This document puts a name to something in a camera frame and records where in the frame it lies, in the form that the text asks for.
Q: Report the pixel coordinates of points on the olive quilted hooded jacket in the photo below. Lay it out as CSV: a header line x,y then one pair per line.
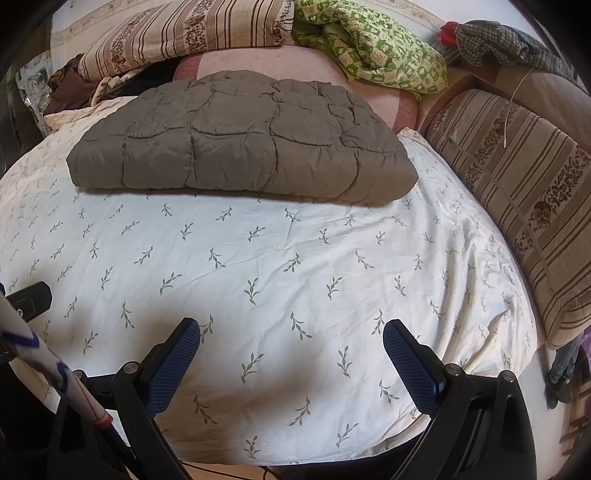
x,y
241,131

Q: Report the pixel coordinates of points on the striped floral pillow at headboard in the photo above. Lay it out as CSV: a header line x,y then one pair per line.
x,y
182,28

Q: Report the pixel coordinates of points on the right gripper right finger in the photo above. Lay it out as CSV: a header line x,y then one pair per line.
x,y
479,426

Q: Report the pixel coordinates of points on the grey checked cloth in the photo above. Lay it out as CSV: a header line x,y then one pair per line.
x,y
479,40

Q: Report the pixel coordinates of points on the red fabric item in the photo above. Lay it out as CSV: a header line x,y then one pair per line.
x,y
448,33

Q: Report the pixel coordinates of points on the white leaf-print bed sheet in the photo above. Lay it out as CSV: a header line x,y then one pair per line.
x,y
291,298

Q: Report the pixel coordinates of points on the brown garment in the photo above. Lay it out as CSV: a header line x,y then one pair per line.
x,y
69,90

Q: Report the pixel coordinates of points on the striped floral cushion right side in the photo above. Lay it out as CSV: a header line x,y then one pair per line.
x,y
534,181

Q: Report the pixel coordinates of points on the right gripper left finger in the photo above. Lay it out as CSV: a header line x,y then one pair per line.
x,y
106,425

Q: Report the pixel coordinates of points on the green white patterned blanket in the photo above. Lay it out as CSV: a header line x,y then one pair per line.
x,y
369,45

